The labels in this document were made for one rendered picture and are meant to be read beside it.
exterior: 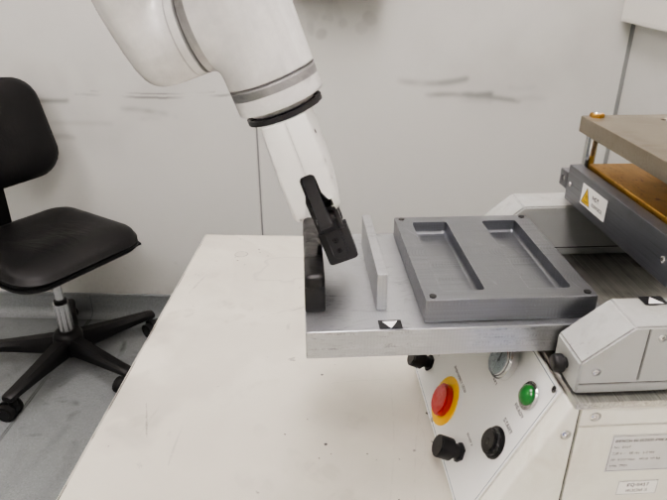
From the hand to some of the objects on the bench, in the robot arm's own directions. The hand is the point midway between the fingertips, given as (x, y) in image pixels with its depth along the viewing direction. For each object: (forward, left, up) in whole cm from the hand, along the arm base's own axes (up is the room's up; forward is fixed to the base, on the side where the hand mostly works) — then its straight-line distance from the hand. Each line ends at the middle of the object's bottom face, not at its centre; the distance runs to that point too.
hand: (337, 242), depth 63 cm
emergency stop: (+13, +4, -23) cm, 27 cm away
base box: (+39, +6, -25) cm, 47 cm away
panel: (+12, +3, -25) cm, 27 cm away
